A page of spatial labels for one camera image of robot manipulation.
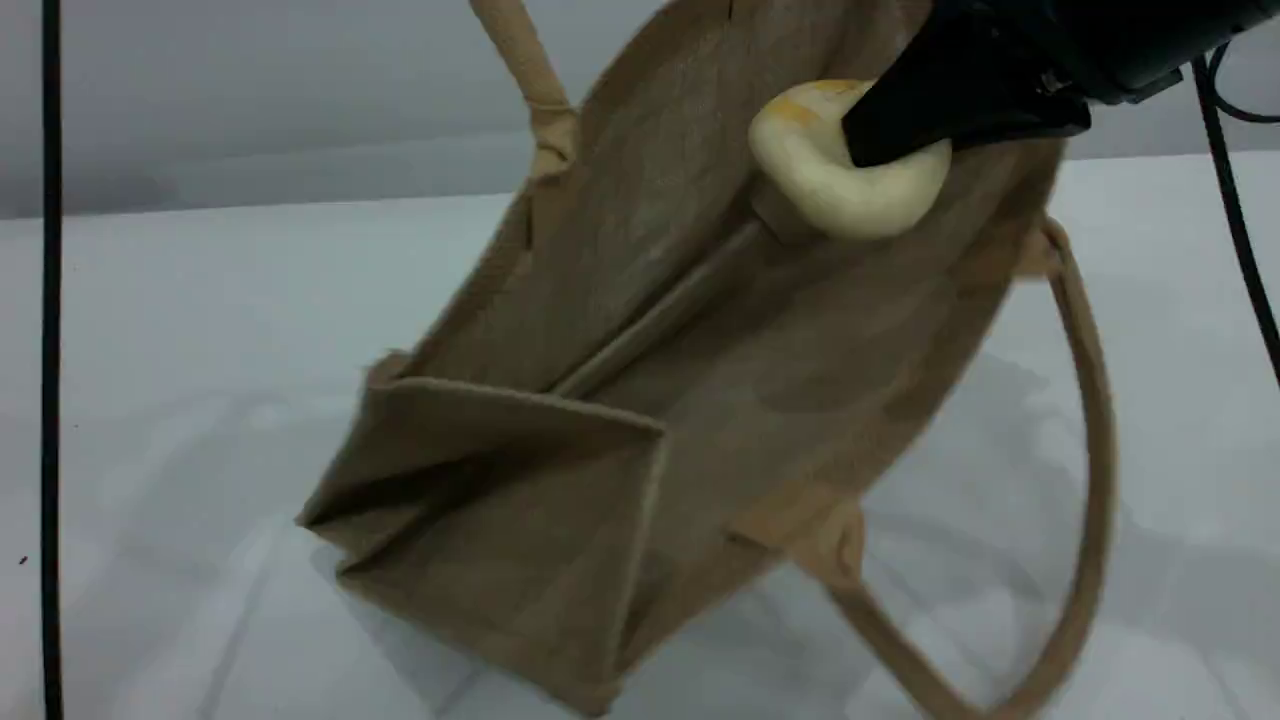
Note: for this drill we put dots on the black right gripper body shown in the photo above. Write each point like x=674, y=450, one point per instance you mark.
x=1060, y=35

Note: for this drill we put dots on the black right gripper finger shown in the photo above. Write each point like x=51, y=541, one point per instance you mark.
x=950, y=115

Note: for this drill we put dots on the round egg yolk pastry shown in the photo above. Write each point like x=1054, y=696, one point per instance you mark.
x=840, y=200

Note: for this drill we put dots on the brown jute tote bag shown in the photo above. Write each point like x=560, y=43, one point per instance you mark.
x=760, y=380

